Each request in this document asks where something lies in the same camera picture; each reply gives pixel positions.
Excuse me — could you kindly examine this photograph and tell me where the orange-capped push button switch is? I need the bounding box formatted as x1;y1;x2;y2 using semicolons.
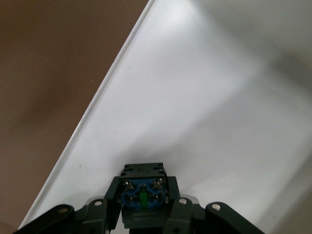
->
118;163;172;230

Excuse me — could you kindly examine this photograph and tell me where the white drawer cabinet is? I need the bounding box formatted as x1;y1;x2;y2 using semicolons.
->
18;0;312;234

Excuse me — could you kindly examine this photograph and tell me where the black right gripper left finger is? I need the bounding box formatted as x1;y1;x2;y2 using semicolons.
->
82;176;123;234

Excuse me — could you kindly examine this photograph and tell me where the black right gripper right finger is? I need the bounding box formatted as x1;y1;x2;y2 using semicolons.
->
162;176;196;234

